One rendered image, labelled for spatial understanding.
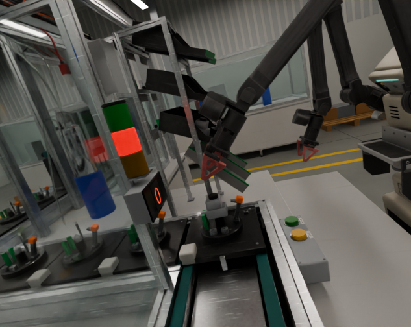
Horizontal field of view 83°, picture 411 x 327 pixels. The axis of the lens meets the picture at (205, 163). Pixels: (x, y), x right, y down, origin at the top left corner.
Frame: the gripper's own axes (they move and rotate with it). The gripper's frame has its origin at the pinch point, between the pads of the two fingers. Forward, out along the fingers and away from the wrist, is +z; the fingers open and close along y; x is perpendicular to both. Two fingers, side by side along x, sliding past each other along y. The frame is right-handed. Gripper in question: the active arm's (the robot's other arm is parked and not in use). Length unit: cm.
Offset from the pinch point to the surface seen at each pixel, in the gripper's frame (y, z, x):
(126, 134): 21.2, -6.7, -19.2
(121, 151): 21.6, -3.1, -18.6
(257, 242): 9.7, 8.1, 21.1
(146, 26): -19, -29, -39
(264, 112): -386, -24, 74
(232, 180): -20.8, 5.3, 12.7
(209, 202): 2.2, 7.5, 5.3
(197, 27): -849, -170, -205
